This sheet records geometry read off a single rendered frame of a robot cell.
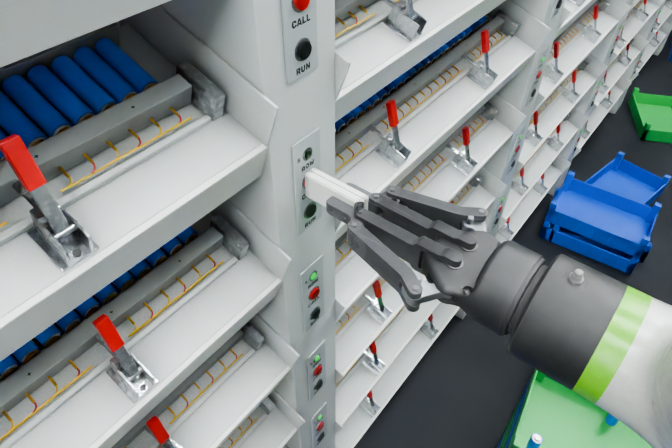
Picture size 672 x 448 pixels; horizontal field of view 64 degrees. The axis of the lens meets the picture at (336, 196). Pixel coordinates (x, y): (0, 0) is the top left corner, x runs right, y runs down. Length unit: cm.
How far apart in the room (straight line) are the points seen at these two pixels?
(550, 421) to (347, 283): 48
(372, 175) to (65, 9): 48
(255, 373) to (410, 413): 80
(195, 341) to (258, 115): 24
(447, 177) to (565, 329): 64
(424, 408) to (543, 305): 111
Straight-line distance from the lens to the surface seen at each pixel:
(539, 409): 111
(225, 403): 74
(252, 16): 42
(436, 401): 153
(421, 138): 81
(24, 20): 33
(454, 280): 46
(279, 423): 93
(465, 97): 91
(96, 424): 56
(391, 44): 63
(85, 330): 56
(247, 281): 61
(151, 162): 46
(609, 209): 205
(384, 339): 122
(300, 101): 49
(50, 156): 44
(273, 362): 77
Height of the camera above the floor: 135
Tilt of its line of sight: 42 degrees down
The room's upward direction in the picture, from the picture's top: straight up
